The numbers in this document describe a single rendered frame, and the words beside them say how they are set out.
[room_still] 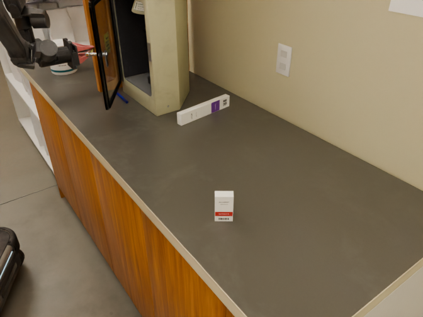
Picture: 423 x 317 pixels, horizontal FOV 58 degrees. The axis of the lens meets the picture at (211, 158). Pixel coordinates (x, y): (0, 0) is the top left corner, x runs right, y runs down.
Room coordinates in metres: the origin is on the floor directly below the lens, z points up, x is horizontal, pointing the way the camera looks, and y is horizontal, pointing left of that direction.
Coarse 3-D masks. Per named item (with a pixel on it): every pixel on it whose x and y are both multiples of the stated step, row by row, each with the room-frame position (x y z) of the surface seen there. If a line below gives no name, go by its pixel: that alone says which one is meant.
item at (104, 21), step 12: (108, 0) 1.61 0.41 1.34; (96, 12) 1.39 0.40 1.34; (108, 12) 1.58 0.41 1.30; (108, 24) 1.55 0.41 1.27; (108, 36) 1.52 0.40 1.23; (96, 48) 1.33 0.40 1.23; (108, 48) 1.49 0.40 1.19; (108, 60) 1.46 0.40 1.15; (108, 72) 1.43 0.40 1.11; (108, 84) 1.41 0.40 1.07
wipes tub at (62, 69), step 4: (52, 40) 1.95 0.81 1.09; (56, 40) 1.95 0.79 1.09; (60, 40) 1.95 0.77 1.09; (68, 40) 1.95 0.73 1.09; (56, 44) 1.89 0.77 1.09; (60, 44) 1.89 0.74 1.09; (60, 64) 1.86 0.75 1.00; (64, 64) 1.86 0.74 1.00; (52, 68) 1.87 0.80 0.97; (56, 68) 1.86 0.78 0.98; (60, 68) 1.86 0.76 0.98; (64, 68) 1.86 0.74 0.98; (68, 68) 1.87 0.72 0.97; (52, 72) 1.88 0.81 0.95; (56, 72) 1.86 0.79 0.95; (60, 72) 1.86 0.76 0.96; (64, 72) 1.86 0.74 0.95; (68, 72) 1.87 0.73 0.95; (72, 72) 1.89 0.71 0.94
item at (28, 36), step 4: (20, 32) 1.54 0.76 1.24; (24, 32) 1.54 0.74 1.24; (28, 32) 1.55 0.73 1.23; (32, 32) 1.57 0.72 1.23; (24, 36) 1.54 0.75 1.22; (28, 36) 1.55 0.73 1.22; (32, 36) 1.56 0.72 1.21; (28, 40) 1.55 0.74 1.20; (32, 40) 1.56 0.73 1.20; (36, 40) 1.59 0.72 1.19; (40, 40) 1.59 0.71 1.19
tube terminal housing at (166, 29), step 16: (144, 0) 1.41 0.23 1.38; (160, 0) 1.42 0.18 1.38; (176, 0) 1.49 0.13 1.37; (160, 16) 1.42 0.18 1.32; (176, 16) 1.47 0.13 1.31; (160, 32) 1.42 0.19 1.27; (176, 32) 1.46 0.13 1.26; (160, 48) 1.42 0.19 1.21; (176, 48) 1.46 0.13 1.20; (160, 64) 1.41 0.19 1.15; (176, 64) 1.45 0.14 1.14; (160, 80) 1.41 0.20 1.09; (176, 80) 1.45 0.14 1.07; (144, 96) 1.47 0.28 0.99; (160, 96) 1.41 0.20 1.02; (176, 96) 1.45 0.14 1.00; (160, 112) 1.40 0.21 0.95
